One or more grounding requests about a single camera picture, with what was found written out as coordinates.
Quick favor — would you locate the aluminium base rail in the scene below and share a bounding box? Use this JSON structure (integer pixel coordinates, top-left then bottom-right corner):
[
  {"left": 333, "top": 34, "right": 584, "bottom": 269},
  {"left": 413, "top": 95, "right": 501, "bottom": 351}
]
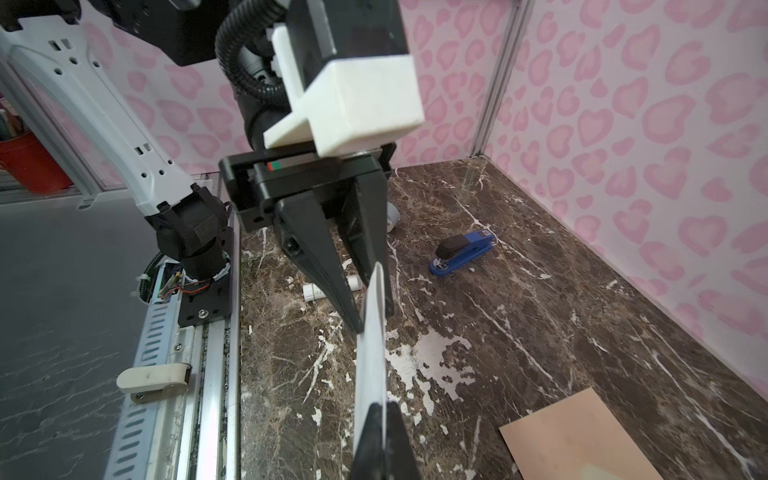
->
[{"left": 104, "top": 216, "right": 240, "bottom": 479}]

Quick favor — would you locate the white glue stick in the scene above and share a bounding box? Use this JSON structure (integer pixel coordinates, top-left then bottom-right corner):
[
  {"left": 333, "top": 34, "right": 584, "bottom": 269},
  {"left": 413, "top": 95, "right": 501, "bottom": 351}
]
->
[{"left": 302, "top": 274, "right": 364, "bottom": 302}]

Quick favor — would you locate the white letter paper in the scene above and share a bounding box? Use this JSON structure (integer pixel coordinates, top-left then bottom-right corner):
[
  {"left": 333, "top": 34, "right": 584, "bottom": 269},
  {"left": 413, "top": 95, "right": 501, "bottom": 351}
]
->
[{"left": 353, "top": 262, "right": 387, "bottom": 454}]

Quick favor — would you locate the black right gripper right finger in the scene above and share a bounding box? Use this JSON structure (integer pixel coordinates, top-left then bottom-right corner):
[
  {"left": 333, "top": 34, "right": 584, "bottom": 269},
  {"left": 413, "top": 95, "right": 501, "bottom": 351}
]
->
[{"left": 383, "top": 402, "right": 421, "bottom": 480}]

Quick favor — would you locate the peach pink envelope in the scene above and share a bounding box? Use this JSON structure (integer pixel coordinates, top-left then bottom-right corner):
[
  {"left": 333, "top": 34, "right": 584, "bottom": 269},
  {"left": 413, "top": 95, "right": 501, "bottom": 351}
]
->
[{"left": 500, "top": 388, "right": 661, "bottom": 479}]

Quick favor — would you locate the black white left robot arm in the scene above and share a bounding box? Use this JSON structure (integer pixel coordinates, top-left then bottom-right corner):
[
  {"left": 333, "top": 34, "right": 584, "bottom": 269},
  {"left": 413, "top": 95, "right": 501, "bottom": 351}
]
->
[{"left": 1, "top": 1, "right": 423, "bottom": 333}]

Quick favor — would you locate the red bucket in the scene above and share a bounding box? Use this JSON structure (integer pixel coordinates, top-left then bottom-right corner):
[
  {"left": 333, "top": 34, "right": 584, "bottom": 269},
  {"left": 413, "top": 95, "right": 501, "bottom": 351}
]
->
[{"left": 1, "top": 132, "right": 73, "bottom": 194}]

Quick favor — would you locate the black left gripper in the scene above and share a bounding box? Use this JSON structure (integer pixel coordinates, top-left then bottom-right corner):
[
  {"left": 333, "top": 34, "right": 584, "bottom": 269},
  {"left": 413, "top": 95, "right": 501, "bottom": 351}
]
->
[{"left": 219, "top": 142, "right": 397, "bottom": 334}]

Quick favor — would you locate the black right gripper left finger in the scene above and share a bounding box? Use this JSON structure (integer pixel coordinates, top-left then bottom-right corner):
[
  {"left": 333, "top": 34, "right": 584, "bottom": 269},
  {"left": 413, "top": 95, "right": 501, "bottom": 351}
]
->
[{"left": 349, "top": 403, "right": 384, "bottom": 480}]

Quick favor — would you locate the white clip on rail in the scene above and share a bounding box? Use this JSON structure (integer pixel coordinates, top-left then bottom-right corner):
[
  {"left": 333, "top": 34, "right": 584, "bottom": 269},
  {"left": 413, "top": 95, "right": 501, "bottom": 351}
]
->
[{"left": 116, "top": 363, "right": 191, "bottom": 404}]

